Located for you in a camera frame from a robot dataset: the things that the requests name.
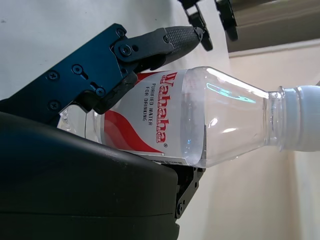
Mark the clear plastic water bottle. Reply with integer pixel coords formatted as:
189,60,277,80
56,65,320,168

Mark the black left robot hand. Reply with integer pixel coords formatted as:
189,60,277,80
176,0,239,52

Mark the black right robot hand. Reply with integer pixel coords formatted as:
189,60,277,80
0,23,206,240

